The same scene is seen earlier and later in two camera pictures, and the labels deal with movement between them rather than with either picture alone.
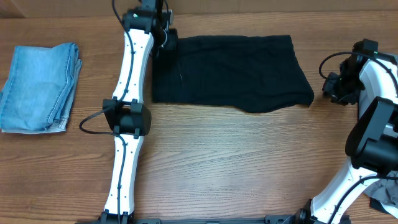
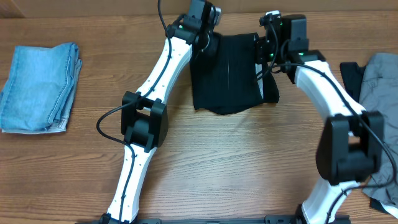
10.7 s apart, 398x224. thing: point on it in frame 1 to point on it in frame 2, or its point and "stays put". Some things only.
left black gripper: (170, 38) to (214, 40)
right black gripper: (333, 86) to (259, 50)
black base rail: (307, 218) stays put
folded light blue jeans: (40, 91) stays put
